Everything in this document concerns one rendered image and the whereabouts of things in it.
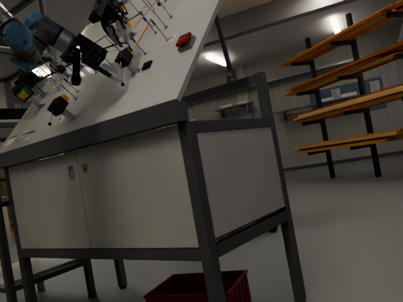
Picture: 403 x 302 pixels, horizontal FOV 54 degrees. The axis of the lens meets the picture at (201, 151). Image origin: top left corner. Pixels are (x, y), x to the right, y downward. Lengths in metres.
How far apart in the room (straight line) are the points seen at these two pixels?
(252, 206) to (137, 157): 0.46
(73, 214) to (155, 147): 0.56
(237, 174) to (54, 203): 0.83
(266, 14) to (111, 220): 5.72
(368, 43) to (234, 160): 9.35
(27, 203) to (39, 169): 0.20
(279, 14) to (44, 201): 5.57
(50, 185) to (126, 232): 0.49
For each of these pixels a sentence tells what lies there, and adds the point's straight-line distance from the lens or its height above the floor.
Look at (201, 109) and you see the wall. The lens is 11.42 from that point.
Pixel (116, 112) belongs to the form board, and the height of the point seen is 0.89.
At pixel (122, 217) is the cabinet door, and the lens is 1.49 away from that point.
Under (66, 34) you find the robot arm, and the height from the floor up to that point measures 1.16.
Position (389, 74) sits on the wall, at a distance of 10.50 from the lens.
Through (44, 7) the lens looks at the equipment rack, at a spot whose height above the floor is 1.71.
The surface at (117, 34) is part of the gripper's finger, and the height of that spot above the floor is 1.21.
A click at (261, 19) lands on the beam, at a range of 6.89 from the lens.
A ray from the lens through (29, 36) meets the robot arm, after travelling 1.29.
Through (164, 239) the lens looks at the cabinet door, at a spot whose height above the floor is 0.43.
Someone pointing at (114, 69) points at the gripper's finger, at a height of 1.04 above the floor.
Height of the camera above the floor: 0.67
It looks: 1 degrees up
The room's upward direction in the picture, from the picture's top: 10 degrees counter-clockwise
